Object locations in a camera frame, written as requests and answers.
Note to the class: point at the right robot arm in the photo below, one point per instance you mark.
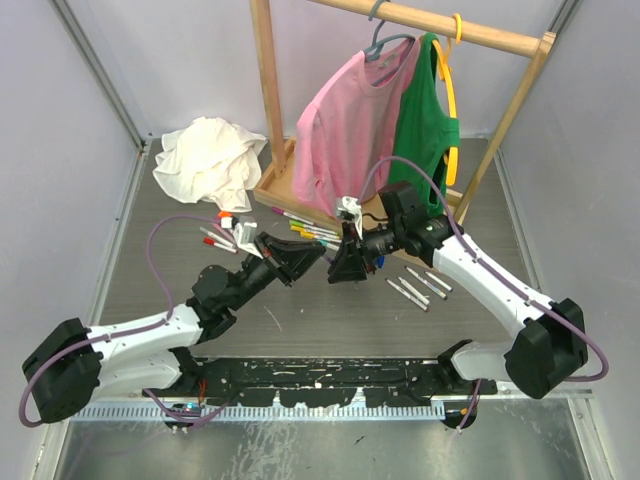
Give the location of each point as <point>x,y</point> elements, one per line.
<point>547,344</point>

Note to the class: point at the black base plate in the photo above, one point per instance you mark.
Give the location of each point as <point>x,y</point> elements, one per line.
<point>315,383</point>

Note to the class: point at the pink t-shirt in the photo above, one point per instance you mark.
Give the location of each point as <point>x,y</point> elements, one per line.
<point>349,126</point>

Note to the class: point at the grey cap marker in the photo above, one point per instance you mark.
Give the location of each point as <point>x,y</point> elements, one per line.
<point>416,293</point>

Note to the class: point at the green cap marker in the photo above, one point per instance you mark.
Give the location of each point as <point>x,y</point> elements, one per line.
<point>310,226</point>

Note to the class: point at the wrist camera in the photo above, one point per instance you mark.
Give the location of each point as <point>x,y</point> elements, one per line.
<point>348,209</point>
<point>243,229</point>

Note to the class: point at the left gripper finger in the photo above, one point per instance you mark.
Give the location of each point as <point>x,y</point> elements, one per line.
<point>294,260</point>
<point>271,245</point>

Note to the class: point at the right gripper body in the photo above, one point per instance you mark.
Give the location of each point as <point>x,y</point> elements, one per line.
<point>376,243</point>

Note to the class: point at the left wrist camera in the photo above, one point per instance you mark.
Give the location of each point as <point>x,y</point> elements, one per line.
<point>243,229</point>

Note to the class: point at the red cap marker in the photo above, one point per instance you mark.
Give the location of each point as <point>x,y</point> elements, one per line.
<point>211,242</point>

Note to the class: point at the grey clothes hanger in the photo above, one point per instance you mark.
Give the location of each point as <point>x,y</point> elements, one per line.
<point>375,50</point>

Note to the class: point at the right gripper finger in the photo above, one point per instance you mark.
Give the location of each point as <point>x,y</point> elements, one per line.
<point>350,238</point>
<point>349,264</point>

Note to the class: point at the pink cap marker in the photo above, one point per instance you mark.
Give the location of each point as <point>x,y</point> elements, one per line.
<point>216,237</point>

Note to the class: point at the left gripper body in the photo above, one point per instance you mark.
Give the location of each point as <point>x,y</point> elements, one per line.
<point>253,276</point>

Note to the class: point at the white crumpled cloth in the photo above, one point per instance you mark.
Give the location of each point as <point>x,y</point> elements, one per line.
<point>211,161</point>

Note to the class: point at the green tank top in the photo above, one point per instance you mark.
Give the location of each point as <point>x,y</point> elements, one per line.
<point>424,131</point>

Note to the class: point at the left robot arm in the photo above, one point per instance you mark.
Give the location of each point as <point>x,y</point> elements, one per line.
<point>75,365</point>

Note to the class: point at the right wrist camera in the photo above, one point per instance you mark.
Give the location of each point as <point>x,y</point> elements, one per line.
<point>348,209</point>

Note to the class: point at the yellow cap marker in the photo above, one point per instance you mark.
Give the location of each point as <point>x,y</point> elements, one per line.
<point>309,231</point>

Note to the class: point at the grey cable duct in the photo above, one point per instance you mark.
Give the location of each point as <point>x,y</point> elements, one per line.
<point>146,411</point>

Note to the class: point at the magenta cap marker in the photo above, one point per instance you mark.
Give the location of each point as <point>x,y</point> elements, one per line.
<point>291,216</point>

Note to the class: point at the blue cap marker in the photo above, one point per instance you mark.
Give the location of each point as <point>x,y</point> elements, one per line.
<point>426,283</point>

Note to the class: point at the yellow clothes hanger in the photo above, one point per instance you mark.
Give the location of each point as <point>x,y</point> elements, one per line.
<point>444,69</point>

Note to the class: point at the white marker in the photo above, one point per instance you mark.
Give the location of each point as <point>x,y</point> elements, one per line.
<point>441,282</point>

